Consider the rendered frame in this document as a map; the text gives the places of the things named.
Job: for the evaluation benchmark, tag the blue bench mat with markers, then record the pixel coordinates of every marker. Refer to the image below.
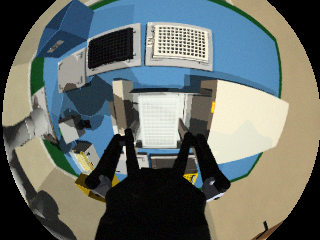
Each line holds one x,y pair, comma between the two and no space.
242,54

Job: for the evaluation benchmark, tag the blue open-top bin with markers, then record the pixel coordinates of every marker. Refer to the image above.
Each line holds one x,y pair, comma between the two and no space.
74,21

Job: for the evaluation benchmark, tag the yellow open-top bin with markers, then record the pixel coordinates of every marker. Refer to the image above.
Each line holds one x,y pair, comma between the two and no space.
80,183

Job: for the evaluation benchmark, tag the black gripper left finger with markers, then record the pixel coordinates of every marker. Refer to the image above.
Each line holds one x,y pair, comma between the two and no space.
99,180

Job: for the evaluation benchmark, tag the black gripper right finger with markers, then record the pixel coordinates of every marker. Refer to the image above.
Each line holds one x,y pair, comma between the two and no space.
215,183

